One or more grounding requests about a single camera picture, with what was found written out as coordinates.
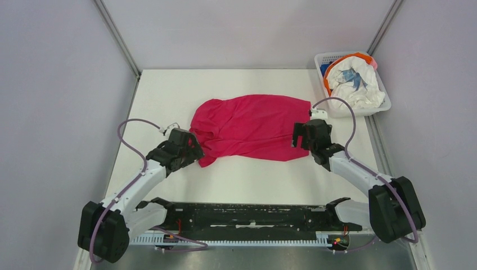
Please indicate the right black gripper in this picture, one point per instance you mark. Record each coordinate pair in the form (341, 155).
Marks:
(300, 129)

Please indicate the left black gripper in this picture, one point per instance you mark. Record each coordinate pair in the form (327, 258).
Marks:
(195, 153)

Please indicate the pink t shirt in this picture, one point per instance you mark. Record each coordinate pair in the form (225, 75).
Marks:
(258, 126)

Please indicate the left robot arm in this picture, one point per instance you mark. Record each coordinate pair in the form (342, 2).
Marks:
(107, 227)

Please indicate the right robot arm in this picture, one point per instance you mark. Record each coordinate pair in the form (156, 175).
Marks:
(393, 210)

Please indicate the blue garment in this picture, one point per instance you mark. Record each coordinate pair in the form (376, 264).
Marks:
(323, 68)

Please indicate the white t shirt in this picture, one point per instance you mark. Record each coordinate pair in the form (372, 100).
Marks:
(353, 78)

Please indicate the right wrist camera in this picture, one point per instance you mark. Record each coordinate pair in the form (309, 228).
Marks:
(316, 113)

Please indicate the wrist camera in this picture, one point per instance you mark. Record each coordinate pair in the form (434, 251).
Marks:
(165, 131)
(316, 113)

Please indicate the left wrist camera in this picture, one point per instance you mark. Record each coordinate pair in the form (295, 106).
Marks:
(165, 131)

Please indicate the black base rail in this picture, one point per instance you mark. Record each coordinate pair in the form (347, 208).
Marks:
(252, 222)

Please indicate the white cable duct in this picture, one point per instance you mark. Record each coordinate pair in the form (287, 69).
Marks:
(159, 239)

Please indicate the left aluminium corner post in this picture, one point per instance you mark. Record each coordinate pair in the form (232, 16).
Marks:
(117, 37)

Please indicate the aluminium corner post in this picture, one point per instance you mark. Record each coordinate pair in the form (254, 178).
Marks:
(117, 37)
(386, 23)

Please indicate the right aluminium corner post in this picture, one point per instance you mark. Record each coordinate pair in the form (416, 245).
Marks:
(386, 23)

